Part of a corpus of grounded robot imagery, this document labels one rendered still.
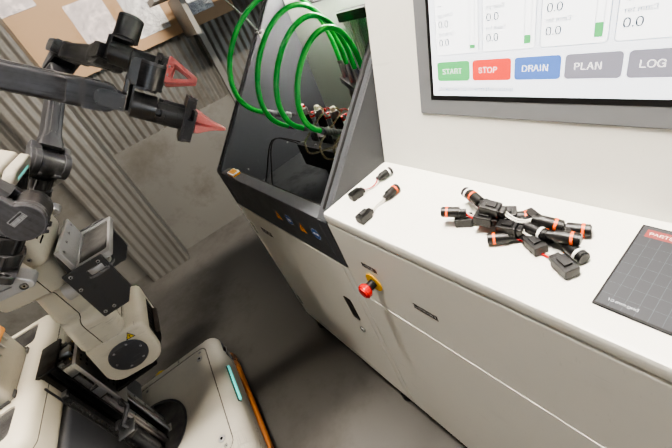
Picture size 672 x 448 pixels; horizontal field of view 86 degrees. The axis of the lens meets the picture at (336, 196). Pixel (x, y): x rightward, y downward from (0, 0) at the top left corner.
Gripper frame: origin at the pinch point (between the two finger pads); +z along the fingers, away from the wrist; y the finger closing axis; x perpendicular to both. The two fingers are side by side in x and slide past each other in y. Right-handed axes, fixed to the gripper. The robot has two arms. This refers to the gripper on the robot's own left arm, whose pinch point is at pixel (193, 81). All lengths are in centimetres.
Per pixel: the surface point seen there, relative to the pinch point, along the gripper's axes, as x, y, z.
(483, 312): 28, -65, 51
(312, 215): 24.6, -23.0, 34.6
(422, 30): -17, -45, 37
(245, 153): 14.5, 36.3, 23.0
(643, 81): -9, -76, 53
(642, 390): 28, -84, 57
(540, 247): 16, -70, 52
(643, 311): 19, -83, 55
